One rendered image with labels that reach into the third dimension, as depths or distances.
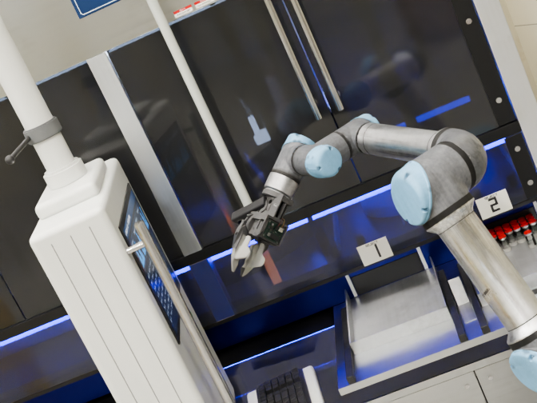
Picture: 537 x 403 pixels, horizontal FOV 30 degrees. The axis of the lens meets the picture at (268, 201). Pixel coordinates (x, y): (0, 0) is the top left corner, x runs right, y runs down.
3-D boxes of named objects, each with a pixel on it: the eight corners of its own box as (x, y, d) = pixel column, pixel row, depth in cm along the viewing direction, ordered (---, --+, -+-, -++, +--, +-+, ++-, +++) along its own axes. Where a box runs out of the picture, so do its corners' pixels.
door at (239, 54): (203, 246, 275) (106, 50, 259) (360, 182, 267) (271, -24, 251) (203, 247, 274) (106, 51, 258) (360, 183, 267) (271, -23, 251)
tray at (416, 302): (349, 300, 285) (344, 289, 284) (435, 266, 281) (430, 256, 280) (354, 355, 253) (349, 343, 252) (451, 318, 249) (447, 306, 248)
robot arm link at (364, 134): (503, 118, 204) (355, 103, 244) (467, 144, 199) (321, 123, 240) (518, 169, 208) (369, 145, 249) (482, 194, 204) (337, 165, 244)
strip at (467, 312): (455, 300, 257) (447, 280, 255) (467, 295, 257) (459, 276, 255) (464, 323, 244) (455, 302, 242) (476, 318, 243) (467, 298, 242)
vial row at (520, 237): (478, 257, 274) (472, 242, 273) (540, 233, 272) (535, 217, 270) (479, 260, 272) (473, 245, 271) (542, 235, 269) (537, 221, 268)
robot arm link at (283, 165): (301, 131, 239) (282, 130, 246) (282, 172, 237) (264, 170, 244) (325, 146, 243) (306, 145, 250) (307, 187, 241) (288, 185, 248)
